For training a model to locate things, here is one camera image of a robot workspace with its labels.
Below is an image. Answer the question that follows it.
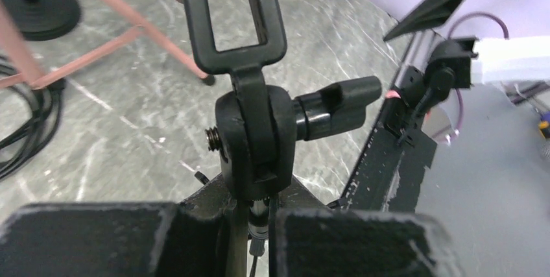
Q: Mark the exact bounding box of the black tripod mic stand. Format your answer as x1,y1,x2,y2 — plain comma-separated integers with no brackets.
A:
177,0,382,276

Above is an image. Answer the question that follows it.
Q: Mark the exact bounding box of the coiled black cable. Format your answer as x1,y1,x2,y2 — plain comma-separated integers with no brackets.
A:
0,53,66,182

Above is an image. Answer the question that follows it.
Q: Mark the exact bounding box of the pink tripod music stand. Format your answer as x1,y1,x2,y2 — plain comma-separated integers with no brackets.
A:
0,0,216,91

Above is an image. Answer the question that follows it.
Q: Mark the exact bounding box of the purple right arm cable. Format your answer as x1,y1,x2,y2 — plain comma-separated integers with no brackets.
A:
431,11,510,145

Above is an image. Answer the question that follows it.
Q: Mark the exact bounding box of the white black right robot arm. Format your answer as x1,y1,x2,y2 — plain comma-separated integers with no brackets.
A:
384,0,549,145

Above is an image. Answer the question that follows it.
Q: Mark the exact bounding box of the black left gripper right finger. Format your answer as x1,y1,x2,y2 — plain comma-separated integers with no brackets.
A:
269,208,464,276

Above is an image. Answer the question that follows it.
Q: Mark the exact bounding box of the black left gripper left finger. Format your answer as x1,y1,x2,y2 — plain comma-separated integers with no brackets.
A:
1,202,225,276

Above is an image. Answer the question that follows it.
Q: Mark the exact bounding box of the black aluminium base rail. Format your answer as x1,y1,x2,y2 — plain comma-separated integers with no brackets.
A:
328,30,439,213

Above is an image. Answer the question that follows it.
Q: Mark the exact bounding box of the black round-base mic stand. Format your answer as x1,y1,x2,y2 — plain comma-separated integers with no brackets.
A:
1,0,82,42

